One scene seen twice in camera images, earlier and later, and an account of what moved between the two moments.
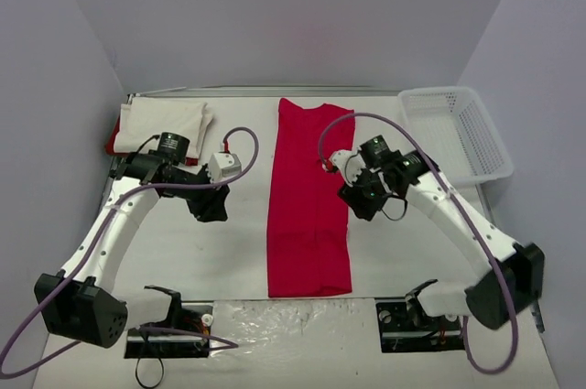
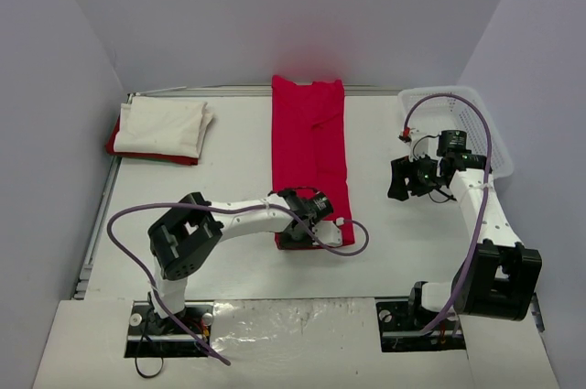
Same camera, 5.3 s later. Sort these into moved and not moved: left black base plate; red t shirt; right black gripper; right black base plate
Moved: right black gripper; red t shirt
Not moved: right black base plate; left black base plate
